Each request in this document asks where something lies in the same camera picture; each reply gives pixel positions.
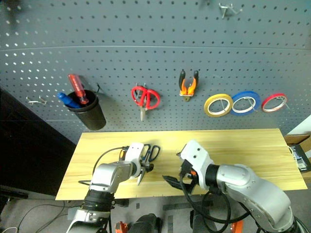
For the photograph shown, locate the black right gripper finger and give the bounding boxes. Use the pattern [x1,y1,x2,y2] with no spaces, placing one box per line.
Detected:
[162,175,183,191]
[181,182,197,195]

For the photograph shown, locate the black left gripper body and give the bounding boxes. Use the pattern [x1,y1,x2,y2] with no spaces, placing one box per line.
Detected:
[140,154,150,171]

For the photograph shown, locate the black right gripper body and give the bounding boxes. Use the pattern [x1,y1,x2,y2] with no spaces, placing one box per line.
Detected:
[179,160,198,188]

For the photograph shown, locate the black handled scissors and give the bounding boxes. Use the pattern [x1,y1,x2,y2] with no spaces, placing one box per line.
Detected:
[137,144,161,186]

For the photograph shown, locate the yellow tape roll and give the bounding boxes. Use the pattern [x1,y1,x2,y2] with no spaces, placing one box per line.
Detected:
[203,93,234,118]

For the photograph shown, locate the blue tape roll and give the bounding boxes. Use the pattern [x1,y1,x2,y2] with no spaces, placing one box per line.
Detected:
[230,90,262,117]

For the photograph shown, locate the red tape roll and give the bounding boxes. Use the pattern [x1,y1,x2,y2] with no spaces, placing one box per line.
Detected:
[260,93,289,113]

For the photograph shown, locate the grey perforated pegboard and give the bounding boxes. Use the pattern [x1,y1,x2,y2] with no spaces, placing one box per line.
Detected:
[0,0,311,144]

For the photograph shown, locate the empty metal pegboard hook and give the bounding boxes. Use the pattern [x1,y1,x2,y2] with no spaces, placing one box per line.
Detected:
[26,95,48,106]
[218,2,244,19]

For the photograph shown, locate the black cup holder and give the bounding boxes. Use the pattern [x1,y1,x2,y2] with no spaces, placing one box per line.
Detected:
[67,90,107,131]

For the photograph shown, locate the orange and black pliers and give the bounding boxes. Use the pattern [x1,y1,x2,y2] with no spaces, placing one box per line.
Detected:
[178,69,200,102]

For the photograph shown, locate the dark cabinet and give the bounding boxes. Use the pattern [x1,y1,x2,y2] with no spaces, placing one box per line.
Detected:
[0,85,77,198]

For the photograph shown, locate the black packet with label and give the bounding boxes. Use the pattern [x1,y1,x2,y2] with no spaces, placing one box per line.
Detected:
[290,144,311,173]

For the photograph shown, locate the brown cardboard box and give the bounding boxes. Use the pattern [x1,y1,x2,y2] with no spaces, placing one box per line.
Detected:
[283,133,311,184]

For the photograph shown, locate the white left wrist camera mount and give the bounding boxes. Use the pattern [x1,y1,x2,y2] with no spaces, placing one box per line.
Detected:
[124,142,146,171]

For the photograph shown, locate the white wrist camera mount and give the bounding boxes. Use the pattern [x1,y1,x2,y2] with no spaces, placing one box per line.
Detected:
[180,140,216,191]
[124,142,146,171]

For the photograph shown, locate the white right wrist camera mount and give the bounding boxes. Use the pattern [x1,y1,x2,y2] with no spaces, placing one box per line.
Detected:
[180,140,216,191]

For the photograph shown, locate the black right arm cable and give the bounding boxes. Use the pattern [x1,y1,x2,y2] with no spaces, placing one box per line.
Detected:
[179,167,251,229]

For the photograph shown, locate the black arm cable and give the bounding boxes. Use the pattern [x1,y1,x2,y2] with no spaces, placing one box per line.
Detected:
[179,167,251,229]
[78,146,127,185]

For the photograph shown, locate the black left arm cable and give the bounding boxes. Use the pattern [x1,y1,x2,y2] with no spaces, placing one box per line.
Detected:
[78,146,127,185]

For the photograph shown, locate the red handled scissors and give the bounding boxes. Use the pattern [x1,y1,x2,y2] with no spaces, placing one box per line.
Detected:
[131,85,161,122]

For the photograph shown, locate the blue handled screwdriver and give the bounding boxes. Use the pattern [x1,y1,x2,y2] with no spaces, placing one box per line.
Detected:
[57,92,82,109]

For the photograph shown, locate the red handled screwdriver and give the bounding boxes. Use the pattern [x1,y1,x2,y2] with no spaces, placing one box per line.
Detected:
[68,74,89,105]

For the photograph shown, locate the thin floor cable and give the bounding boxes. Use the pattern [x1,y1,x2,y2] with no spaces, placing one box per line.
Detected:
[0,200,69,233]

